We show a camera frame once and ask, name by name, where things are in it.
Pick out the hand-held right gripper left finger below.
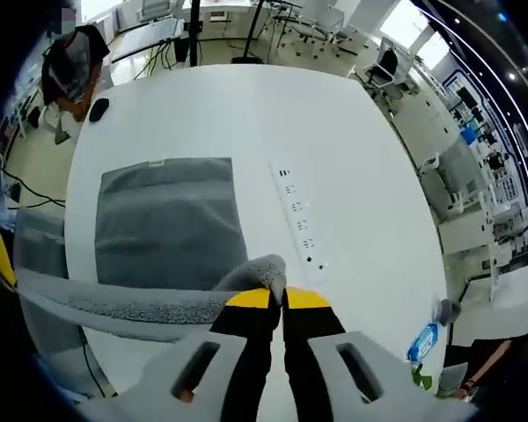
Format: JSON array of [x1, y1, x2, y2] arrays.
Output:
[[77, 287, 286, 422]]

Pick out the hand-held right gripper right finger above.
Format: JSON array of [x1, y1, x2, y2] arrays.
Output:
[[283, 287, 480, 422]]

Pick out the grey towel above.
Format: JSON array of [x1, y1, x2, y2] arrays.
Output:
[[17, 156, 288, 342]]

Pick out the grey round object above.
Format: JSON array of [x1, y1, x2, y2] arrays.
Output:
[[435, 298, 462, 326]]

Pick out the black floor cable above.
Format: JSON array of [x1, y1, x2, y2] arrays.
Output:
[[0, 169, 67, 207]]

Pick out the black-backed office chair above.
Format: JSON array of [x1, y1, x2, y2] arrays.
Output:
[[363, 37, 419, 98]]

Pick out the white office chair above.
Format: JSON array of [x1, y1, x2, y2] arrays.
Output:
[[285, 0, 357, 56]]

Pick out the grey-backed office chair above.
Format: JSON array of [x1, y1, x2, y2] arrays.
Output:
[[420, 135, 485, 216]]

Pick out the blue wipes packet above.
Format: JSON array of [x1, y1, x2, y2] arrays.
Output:
[[407, 323, 441, 364]]

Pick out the white built-in power strip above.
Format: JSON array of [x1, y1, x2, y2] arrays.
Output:
[[268, 160, 331, 282]]

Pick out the black oval object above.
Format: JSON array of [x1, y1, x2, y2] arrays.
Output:
[[88, 98, 111, 123]]

